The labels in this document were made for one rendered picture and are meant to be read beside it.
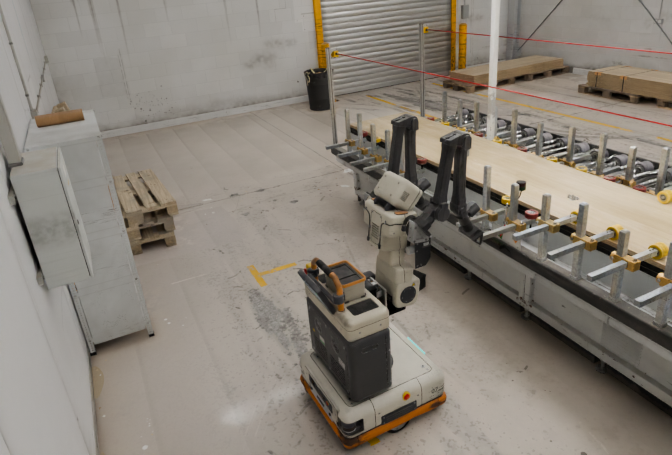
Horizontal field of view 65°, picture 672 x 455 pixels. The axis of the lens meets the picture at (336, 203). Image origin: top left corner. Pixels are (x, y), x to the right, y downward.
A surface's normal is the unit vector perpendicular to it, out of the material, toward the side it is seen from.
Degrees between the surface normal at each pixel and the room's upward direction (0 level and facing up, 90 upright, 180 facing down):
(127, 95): 90
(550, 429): 0
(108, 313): 90
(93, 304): 90
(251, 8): 90
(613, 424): 0
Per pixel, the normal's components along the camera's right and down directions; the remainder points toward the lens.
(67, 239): 0.44, 0.33
